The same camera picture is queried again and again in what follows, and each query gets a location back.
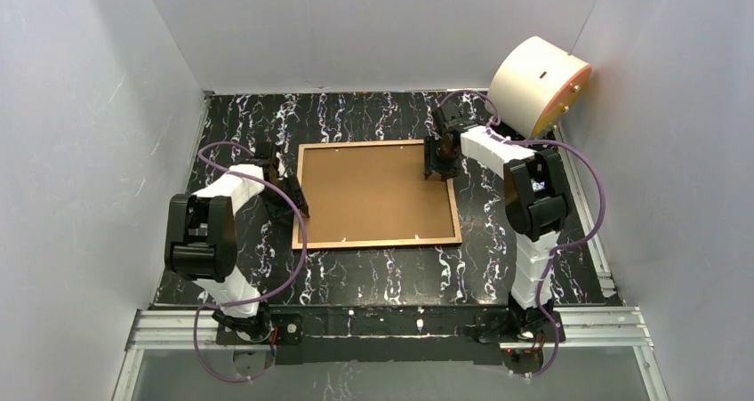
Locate wooden picture frame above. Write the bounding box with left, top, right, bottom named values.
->
left=291, top=139, right=464, bottom=251

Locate brown backing board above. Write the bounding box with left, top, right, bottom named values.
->
left=298, top=145, right=460, bottom=245

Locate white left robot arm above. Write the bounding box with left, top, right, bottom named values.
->
left=164, top=145, right=309, bottom=319

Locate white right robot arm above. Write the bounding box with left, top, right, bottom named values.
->
left=423, top=104, right=570, bottom=309

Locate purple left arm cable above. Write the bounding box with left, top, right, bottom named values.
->
left=193, top=141, right=309, bottom=383

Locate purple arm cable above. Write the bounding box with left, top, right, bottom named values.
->
left=438, top=90, right=606, bottom=378
left=193, top=141, right=309, bottom=383

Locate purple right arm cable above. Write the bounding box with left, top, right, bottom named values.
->
left=438, top=90, right=606, bottom=378

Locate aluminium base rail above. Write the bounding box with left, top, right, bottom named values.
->
left=114, top=306, right=668, bottom=400

